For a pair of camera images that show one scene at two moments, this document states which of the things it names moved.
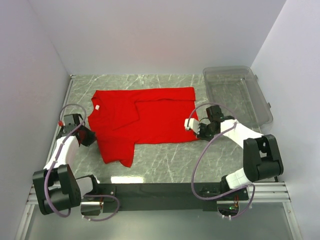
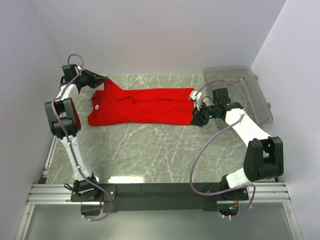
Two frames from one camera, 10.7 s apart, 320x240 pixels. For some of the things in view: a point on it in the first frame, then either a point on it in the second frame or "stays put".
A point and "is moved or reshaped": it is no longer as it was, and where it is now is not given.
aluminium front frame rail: x=263 y=193 stays put
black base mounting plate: x=165 y=197 stays put
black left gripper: x=88 y=136 -> x=90 y=79
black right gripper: x=200 y=131 -> x=199 y=116
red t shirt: x=122 y=118 is moved or reshaped
